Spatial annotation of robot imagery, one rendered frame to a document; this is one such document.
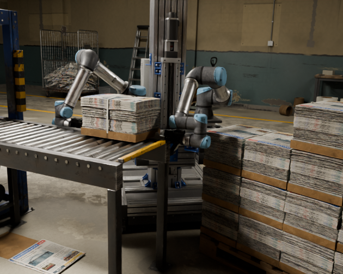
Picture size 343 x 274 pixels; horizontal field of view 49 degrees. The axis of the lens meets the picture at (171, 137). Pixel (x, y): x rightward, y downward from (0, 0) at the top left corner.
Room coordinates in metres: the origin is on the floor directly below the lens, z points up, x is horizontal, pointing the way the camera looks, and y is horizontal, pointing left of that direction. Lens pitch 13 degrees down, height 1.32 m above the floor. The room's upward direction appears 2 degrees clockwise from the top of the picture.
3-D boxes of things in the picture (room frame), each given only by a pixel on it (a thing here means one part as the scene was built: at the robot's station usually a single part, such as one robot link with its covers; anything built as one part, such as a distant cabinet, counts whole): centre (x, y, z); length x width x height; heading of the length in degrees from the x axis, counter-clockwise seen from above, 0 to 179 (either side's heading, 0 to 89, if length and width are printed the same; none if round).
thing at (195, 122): (2.13, -0.15, 0.90); 0.11 x 0.08 x 0.11; 73
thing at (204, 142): (2.12, -0.16, 0.81); 0.11 x 0.08 x 0.09; 65
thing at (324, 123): (1.93, -0.85, 0.95); 0.38 x 0.29 x 0.23; 134
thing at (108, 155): (1.94, 0.26, 0.77); 0.47 x 0.05 x 0.05; 155
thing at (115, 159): (1.91, 0.20, 0.77); 0.47 x 0.05 x 0.05; 155
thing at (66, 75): (9.88, 2.65, 0.85); 1.21 x 0.83 x 1.71; 65
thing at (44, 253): (2.18, 0.76, 0.01); 0.37 x 0.28 x 0.01; 65
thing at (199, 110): (2.82, -0.24, 0.87); 0.15 x 0.15 x 0.10
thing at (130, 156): (1.86, 0.13, 0.81); 0.43 x 0.03 x 0.02; 155
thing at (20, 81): (2.83, 1.14, 1.05); 0.05 x 0.05 x 0.45; 65
